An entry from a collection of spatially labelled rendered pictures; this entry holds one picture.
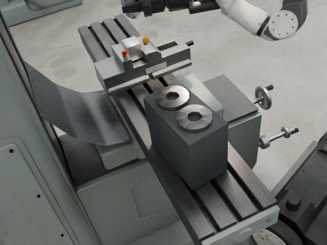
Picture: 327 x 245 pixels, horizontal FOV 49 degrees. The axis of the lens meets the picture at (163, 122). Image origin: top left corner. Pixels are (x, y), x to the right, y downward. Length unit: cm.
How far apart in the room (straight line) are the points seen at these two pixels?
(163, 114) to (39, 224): 63
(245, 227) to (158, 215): 76
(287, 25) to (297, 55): 203
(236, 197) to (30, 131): 59
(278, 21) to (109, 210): 94
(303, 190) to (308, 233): 16
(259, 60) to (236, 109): 154
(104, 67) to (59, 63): 199
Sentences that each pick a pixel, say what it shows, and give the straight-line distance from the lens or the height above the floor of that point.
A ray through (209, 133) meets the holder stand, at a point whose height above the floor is 110.
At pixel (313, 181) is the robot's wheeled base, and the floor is 59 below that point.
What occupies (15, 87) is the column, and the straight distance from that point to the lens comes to 100.
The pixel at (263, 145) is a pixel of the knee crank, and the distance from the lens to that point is 166.
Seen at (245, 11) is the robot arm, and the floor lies 121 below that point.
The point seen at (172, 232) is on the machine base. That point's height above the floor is 20.
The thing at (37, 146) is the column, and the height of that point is 100.
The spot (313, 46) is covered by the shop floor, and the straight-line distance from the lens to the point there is 322.
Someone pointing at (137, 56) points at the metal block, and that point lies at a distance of 133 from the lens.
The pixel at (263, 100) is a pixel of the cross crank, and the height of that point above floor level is 60.
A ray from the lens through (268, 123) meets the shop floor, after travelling 247.
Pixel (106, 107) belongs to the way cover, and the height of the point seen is 85.
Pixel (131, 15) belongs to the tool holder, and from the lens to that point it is 115.
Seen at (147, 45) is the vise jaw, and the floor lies 102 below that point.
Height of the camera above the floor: 173
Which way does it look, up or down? 44 degrees down
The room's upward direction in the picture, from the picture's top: 9 degrees counter-clockwise
